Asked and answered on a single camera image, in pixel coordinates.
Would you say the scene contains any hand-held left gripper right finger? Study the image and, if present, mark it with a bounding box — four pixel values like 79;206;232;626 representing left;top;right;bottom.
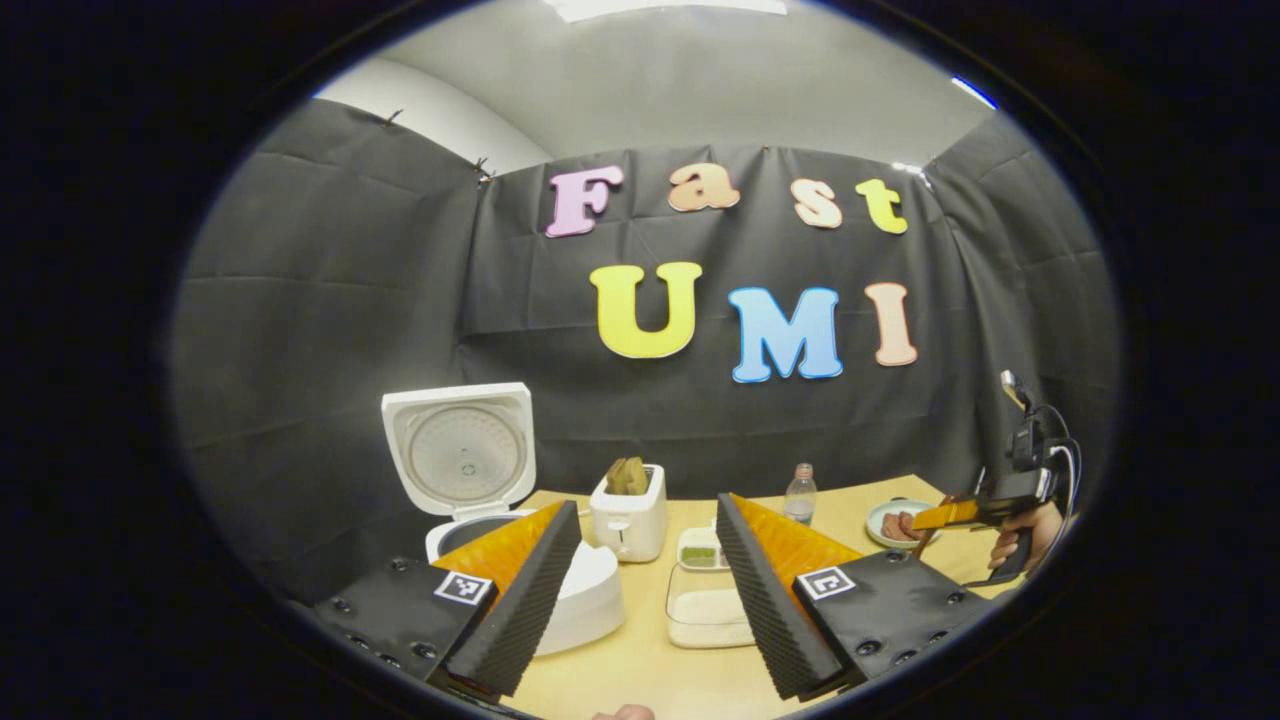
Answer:
715;492;986;701

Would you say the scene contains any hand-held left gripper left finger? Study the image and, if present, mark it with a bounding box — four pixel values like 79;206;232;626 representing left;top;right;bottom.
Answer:
318;500;583;704

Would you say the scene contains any clear container of rice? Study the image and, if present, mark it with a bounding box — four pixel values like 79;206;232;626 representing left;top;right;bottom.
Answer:
666;568;757;649

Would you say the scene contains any white rice cooker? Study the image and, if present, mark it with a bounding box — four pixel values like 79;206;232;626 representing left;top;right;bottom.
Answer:
381;383;626;656

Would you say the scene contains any pale green plate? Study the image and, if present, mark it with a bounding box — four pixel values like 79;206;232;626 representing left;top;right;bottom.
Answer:
866;499;942;550

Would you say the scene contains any white divided bean dish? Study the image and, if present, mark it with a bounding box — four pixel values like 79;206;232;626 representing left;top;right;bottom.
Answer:
677;527;732;572

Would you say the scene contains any clear plastic bottle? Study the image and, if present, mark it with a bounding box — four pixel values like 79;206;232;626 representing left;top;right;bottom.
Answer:
784;463;818;527

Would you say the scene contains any white toaster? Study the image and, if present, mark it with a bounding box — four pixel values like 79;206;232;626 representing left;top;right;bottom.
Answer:
590;464;668;563

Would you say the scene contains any black backdrop cloth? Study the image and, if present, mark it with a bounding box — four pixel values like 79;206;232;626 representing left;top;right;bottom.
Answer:
170;97;1121;601

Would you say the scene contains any ceiling light panel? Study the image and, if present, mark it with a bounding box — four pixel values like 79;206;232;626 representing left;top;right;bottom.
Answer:
545;0;791;23

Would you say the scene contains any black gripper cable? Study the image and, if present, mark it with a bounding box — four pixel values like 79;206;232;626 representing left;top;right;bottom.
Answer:
1040;403;1084;501

